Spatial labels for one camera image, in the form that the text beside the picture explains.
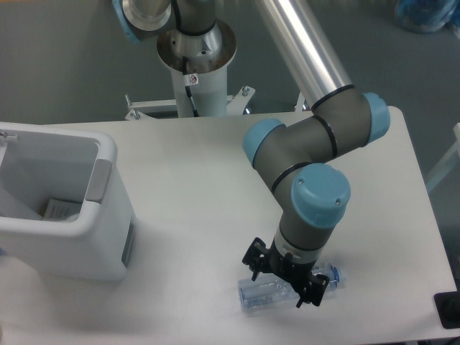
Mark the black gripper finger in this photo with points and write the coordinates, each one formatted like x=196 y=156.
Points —
x=312 y=289
x=257 y=258

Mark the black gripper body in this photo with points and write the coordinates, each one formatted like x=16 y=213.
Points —
x=297 y=274

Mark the crushed clear plastic bottle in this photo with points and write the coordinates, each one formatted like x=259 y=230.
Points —
x=268 y=289

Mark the white plastic bag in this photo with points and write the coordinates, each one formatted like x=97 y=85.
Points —
x=72 y=218

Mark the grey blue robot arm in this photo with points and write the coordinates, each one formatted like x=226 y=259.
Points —
x=293 y=161

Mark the white trash can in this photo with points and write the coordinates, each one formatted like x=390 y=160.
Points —
x=43 y=162

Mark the paper scrap inside can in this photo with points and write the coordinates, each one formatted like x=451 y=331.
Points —
x=58 y=210

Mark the black device at edge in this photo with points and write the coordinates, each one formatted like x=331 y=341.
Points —
x=447 y=305

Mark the blue bag on floor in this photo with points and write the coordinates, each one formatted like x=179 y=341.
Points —
x=424 y=17

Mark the white pedestal base frame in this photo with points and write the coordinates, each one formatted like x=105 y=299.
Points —
x=236 y=105

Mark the white frame at right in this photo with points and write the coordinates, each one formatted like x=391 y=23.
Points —
x=445 y=164

